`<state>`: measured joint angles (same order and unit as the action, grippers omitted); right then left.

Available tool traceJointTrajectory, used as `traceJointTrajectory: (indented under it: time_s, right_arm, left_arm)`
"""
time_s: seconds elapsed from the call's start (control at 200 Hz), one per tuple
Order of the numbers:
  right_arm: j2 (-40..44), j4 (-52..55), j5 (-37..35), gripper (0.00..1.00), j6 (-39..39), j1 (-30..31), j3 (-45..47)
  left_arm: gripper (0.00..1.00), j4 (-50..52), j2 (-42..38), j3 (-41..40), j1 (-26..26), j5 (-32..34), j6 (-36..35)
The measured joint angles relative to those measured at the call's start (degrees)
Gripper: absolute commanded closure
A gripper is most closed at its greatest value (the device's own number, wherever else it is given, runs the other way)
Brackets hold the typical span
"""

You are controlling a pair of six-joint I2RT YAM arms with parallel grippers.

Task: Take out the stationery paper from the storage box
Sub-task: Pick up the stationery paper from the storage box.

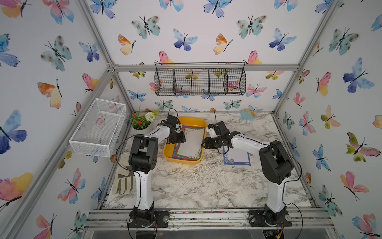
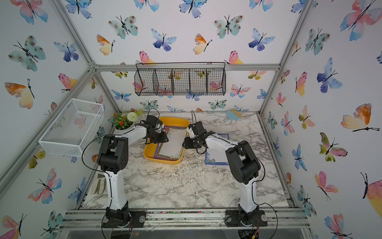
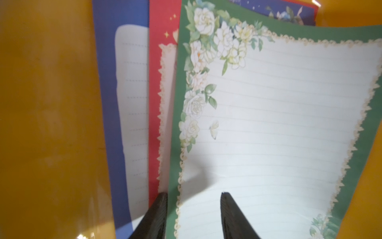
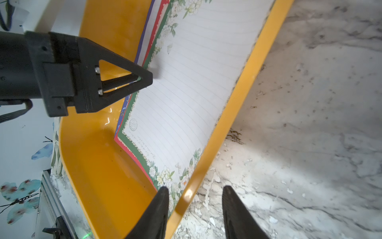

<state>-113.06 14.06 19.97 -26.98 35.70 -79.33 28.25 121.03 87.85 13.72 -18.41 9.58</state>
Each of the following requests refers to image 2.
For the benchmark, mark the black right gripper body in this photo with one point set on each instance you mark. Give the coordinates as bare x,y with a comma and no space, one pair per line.
191,142

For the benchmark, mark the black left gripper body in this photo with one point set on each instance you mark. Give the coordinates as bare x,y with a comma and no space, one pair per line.
158,137

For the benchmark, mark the blue floral stationery paper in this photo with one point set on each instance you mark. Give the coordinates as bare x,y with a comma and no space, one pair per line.
214,157

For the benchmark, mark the green floral stationery paper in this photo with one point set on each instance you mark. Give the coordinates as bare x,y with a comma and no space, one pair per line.
173,149

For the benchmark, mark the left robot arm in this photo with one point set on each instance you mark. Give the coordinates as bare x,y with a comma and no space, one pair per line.
113,158

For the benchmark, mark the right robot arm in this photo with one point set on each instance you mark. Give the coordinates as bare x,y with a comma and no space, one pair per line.
244,166

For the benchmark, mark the yellow plastic storage box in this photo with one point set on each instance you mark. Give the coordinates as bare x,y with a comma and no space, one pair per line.
150,149

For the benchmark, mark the potted artificial flowers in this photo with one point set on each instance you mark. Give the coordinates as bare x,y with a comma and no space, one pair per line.
125,120

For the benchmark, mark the small blue dustpan brush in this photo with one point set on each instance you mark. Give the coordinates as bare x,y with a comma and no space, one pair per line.
233,114

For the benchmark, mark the white green work glove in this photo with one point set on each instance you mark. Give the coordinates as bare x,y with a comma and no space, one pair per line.
98,186

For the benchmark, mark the black wire wall basket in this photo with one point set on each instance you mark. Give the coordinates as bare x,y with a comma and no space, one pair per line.
180,79

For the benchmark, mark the white mesh wall basket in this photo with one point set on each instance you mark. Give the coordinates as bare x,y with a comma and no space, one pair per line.
74,127

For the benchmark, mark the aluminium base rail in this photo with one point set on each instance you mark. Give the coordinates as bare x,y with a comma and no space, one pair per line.
187,219

